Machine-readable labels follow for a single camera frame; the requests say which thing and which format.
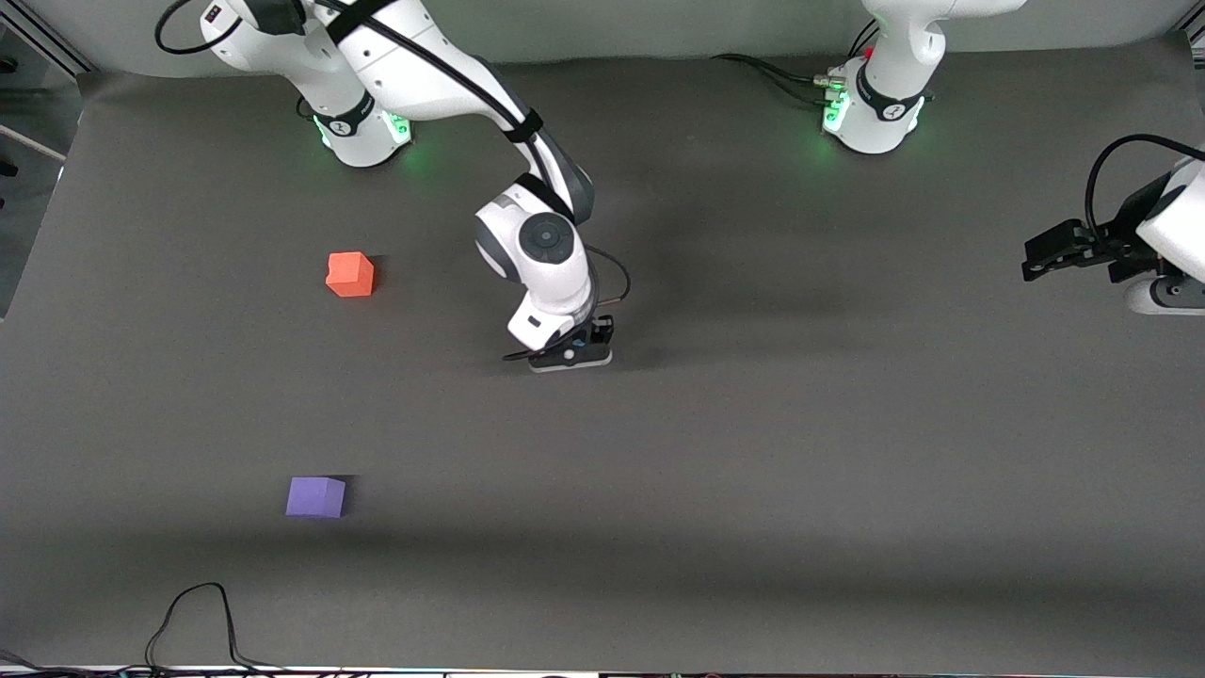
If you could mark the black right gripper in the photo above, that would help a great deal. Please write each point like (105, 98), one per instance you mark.
(600, 329)

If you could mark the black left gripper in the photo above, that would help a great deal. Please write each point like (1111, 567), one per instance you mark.
(1122, 237)

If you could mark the aluminium frame rail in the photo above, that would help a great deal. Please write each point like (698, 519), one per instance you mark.
(56, 42)

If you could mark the purple foam block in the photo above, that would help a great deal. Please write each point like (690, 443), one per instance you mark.
(315, 499)

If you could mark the dark grey table mat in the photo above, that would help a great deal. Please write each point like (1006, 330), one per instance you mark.
(753, 471)

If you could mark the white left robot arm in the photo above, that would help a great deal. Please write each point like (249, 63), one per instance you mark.
(885, 104)

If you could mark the orange foam block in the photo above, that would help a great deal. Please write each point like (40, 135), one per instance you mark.
(350, 275)

